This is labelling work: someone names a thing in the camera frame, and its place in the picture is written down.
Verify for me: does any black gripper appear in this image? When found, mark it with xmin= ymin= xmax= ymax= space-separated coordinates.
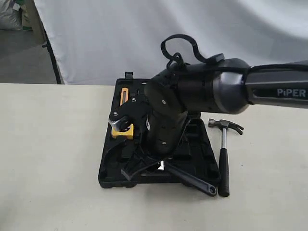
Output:
xmin=121 ymin=109 xmax=190 ymax=180

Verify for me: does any adjustable wrench black handle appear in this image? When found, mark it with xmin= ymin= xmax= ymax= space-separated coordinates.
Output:
xmin=161 ymin=161 xmax=217 ymax=197

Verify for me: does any steel claw hammer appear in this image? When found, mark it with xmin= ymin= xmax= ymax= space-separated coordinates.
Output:
xmin=208 ymin=118 xmax=244 ymax=197

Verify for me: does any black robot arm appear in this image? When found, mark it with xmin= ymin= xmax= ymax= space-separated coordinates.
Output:
xmin=115 ymin=58 xmax=308 ymax=180

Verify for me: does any black plastic tool case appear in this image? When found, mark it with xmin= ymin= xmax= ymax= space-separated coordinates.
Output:
xmin=98 ymin=72 xmax=220 ymax=188

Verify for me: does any yellow tape measure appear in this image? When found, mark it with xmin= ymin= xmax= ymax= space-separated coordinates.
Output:
xmin=111 ymin=127 xmax=134 ymax=140

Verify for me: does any yellow utility knife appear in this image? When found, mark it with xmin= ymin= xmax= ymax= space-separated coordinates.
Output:
xmin=119 ymin=88 xmax=129 ymax=106

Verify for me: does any white backdrop cloth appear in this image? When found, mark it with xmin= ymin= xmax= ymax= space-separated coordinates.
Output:
xmin=35 ymin=0 xmax=308 ymax=85

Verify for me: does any black backdrop stand pole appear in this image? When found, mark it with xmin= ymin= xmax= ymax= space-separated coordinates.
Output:
xmin=34 ymin=1 xmax=63 ymax=85

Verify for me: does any cardboard box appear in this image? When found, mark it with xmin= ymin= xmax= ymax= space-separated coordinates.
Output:
xmin=20 ymin=0 xmax=46 ymax=44

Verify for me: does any white sack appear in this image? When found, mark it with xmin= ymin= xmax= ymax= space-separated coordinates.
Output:
xmin=0 ymin=0 xmax=22 ymax=30

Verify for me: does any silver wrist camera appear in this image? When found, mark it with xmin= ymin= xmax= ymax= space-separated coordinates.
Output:
xmin=107 ymin=94 xmax=151 ymax=132

